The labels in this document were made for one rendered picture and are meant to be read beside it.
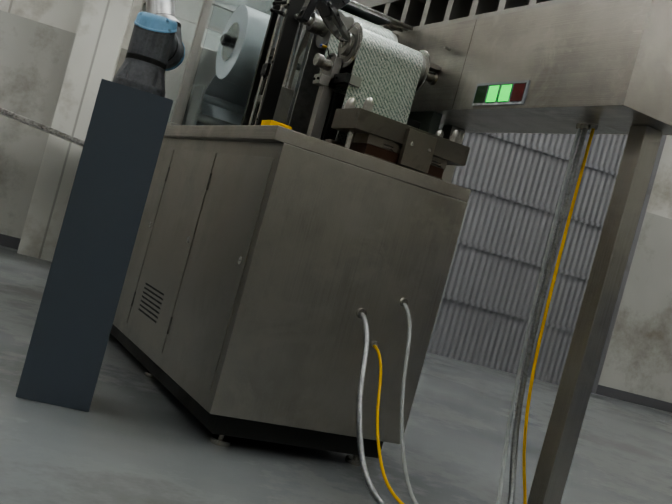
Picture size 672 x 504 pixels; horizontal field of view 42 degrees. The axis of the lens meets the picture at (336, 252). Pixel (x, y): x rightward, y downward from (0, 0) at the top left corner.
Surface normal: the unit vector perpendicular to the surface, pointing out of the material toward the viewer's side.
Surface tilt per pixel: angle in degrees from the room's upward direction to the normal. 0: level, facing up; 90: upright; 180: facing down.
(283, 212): 90
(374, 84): 90
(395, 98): 90
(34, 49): 90
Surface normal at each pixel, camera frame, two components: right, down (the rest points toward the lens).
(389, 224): 0.44, 0.13
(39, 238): 0.23, 0.07
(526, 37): -0.86, -0.23
